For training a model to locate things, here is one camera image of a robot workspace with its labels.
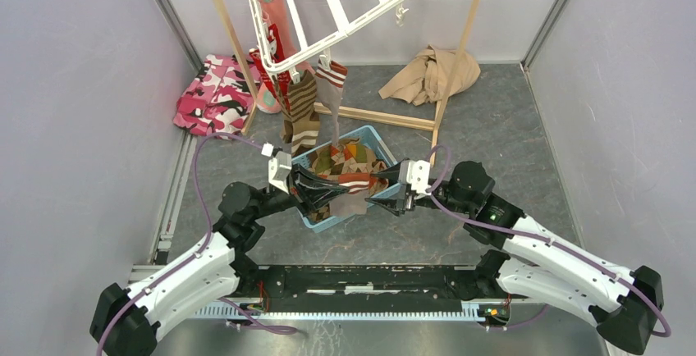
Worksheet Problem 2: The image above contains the pink camouflage cloth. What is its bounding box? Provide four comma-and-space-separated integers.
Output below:
172, 54, 254, 136

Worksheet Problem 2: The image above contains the pink sock with green print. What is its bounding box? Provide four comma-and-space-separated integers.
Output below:
257, 0, 297, 114

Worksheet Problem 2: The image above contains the white plastic clip hanger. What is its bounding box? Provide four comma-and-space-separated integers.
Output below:
246, 0, 429, 84

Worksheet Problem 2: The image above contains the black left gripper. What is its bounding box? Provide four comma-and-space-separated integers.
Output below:
249, 162, 349, 221

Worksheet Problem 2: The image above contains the brown cream striped sock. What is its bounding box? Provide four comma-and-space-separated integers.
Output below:
282, 71, 320, 156

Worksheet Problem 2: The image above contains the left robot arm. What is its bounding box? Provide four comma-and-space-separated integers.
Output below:
89, 158, 371, 355

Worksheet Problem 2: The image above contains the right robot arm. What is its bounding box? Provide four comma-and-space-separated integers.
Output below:
373, 160, 672, 355

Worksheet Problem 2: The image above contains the argyle patterned sock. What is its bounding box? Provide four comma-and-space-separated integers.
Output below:
309, 139, 390, 197

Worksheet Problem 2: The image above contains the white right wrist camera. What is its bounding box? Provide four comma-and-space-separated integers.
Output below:
397, 159, 431, 195

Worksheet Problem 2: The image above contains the wooden hanger stand frame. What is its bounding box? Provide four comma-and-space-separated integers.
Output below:
212, 0, 480, 147

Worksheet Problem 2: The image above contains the light blue plastic basket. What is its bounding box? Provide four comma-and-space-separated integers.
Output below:
291, 126, 397, 233

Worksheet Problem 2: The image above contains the beige crumpled cloth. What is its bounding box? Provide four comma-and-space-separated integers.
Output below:
378, 46, 481, 106

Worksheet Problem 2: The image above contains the orange white striped beige sock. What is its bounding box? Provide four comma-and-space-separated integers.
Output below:
315, 61, 348, 146

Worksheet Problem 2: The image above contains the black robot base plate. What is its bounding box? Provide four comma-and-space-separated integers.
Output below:
225, 265, 510, 321

